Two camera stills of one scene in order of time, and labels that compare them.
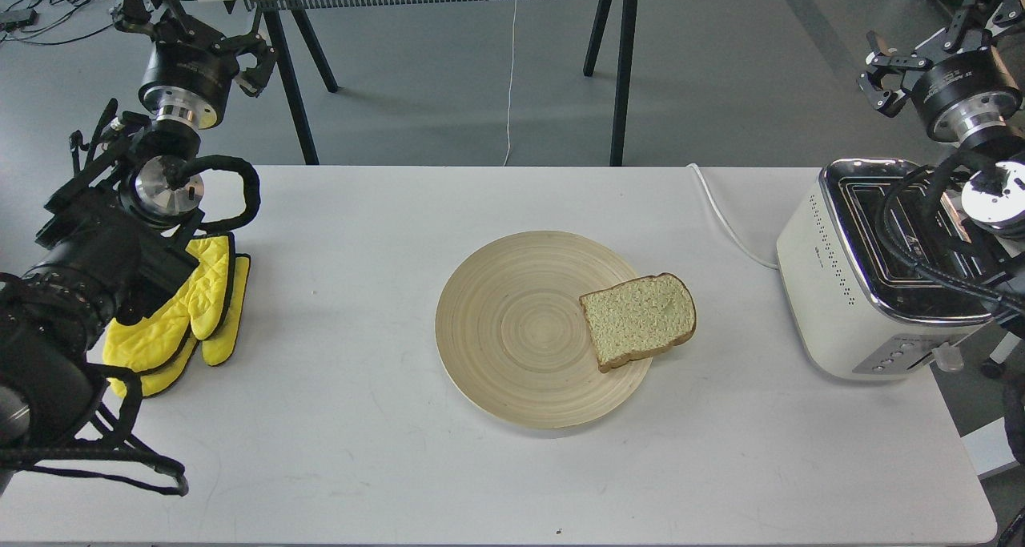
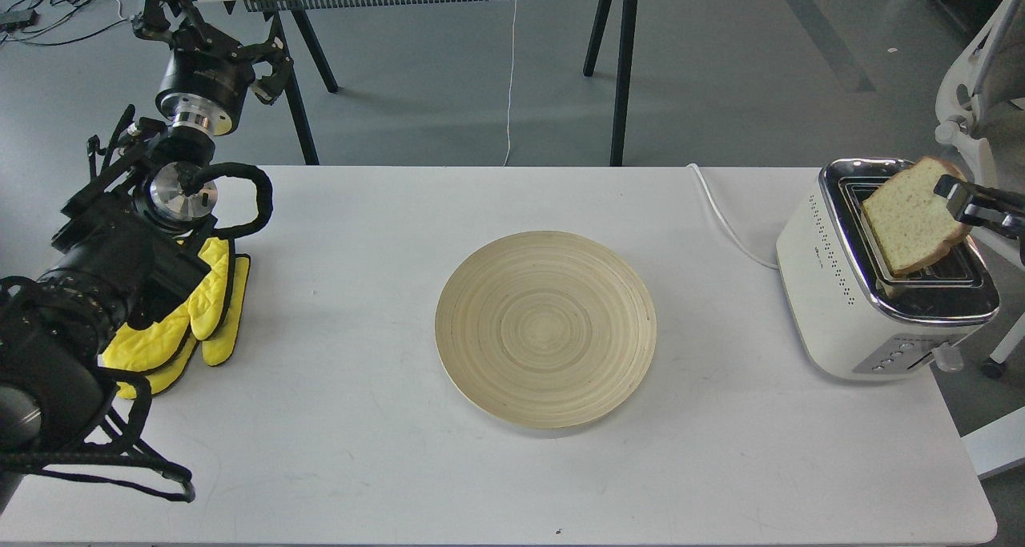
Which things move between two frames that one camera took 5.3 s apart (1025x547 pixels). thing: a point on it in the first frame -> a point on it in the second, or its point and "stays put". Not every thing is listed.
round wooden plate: x=512 y=339 stays put
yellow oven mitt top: x=199 y=307 stays put
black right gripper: x=966 y=94 -> x=1012 y=225
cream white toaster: x=861 y=313 stays put
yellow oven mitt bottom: x=216 y=348 stays put
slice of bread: x=638 y=316 -> x=911 y=223
